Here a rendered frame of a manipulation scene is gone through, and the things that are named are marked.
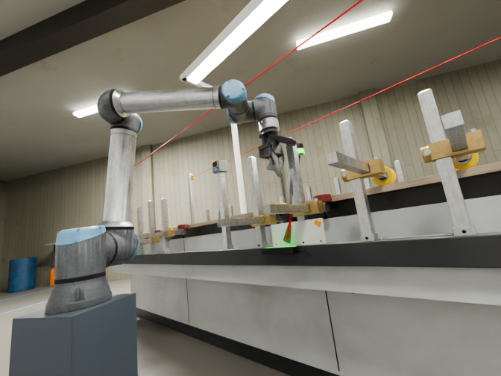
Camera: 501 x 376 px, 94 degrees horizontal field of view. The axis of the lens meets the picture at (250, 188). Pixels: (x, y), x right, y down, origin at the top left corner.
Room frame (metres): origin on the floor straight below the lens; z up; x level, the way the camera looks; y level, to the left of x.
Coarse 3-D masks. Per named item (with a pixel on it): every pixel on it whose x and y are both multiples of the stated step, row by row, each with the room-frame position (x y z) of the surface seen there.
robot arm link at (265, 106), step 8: (256, 96) 0.96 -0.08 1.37; (264, 96) 0.94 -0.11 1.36; (272, 96) 0.96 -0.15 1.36; (256, 104) 0.94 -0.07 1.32; (264, 104) 0.94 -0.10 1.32; (272, 104) 0.95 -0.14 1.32; (256, 112) 0.95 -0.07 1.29; (264, 112) 0.94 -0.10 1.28; (272, 112) 0.95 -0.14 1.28; (256, 120) 1.00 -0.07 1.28
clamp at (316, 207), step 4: (312, 204) 0.94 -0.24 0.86; (316, 204) 0.93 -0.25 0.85; (320, 204) 0.95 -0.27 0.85; (312, 208) 0.94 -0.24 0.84; (316, 208) 0.93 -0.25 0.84; (320, 208) 0.94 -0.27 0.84; (308, 212) 0.96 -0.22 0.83; (312, 212) 0.94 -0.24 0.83; (316, 212) 0.93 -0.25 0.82; (320, 212) 0.94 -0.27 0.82; (292, 216) 1.03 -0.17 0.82; (296, 216) 1.02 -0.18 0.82
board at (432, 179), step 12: (468, 168) 0.76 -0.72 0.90; (480, 168) 0.74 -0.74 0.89; (492, 168) 0.72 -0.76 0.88; (408, 180) 0.88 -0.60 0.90; (420, 180) 0.85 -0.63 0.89; (432, 180) 0.83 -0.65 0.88; (348, 192) 1.03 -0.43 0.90; (372, 192) 0.97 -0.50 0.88; (240, 216) 1.51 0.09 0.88; (252, 216) 1.46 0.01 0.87
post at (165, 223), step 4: (164, 200) 1.84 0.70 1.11; (164, 204) 1.84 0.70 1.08; (164, 208) 1.84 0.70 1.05; (164, 212) 1.84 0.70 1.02; (164, 216) 1.84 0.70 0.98; (164, 220) 1.84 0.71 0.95; (164, 224) 1.84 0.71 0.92; (164, 228) 1.83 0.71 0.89; (164, 240) 1.84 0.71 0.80; (168, 240) 1.86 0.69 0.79; (164, 244) 1.84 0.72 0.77; (168, 244) 1.86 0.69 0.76; (164, 248) 1.84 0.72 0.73; (168, 248) 1.86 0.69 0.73
